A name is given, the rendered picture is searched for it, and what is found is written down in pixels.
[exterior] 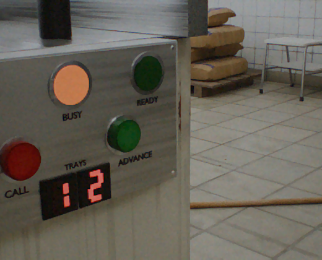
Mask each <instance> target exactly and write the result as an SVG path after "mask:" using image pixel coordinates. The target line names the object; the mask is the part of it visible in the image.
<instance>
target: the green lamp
mask: <svg viewBox="0 0 322 260"><path fill-rule="evenodd" d="M134 77H135V81H136V84H137V86H138V87H139V88H141V89H142V90H144V91H151V90H153V89H154V88H156V86H158V84H159V82H160V80H161V78H162V67H161V64H160V62H159V60H158V59H157V58H155V57H154V56H145V57H144V58H142V59H141V60H140V61H139V62H138V64H137V66H136V70H135V73H134Z"/></svg>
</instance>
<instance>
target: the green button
mask: <svg viewBox="0 0 322 260"><path fill-rule="evenodd" d="M140 139H141V129H140V127H139V125H138V124H137V122H135V121H133V120H131V119H127V118H124V119H121V120H119V121H117V122H116V123H115V125H114V126H113V127H112V129H111V133H110V142H111V145H112V147H114V148H115V150H119V151H120V152H123V153H126V152H130V151H132V150H133V149H135V148H136V147H137V145H138V143H139V141H140Z"/></svg>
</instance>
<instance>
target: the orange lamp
mask: <svg viewBox="0 0 322 260"><path fill-rule="evenodd" d="M88 89H89V79H88V77H87V74H86V73H85V71H84V70H82V68H80V67H79V66H66V67H64V69H62V70H60V72H59V73H58V75H57V76H56V79H55V82H54V91H55V94H56V96H57V98H58V99H59V100H60V101H61V102H62V103H65V104H67V105H74V104H76V103H79V102H81V101H82V99H84V97H85V96H86V94H87V92H88Z"/></svg>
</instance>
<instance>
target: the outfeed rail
mask: <svg viewBox="0 0 322 260"><path fill-rule="evenodd" d="M70 4H71V26H72V27H82V28H92V29H99V30H115V31H121V32H132V33H148V34H154V35H165V36H170V37H186V38H189V37H205V36H207V35H208V0H70ZM0 19H1V20H11V21H17V22H33V23H38V11H37V0H0Z"/></svg>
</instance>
